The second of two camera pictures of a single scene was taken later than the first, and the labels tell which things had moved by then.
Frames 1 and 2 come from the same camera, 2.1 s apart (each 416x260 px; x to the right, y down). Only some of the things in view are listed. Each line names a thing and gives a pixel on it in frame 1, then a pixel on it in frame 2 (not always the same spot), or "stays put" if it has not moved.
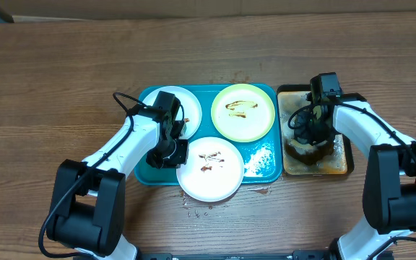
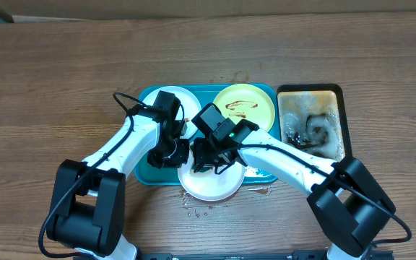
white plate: x=214 y=170 stays put
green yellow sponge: x=297 y=149 → x=196 y=167
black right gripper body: x=317 y=131 → x=210 y=154
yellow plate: x=245 y=112 stays put
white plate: x=191 y=112 stays put
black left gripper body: x=170 y=153 stays put
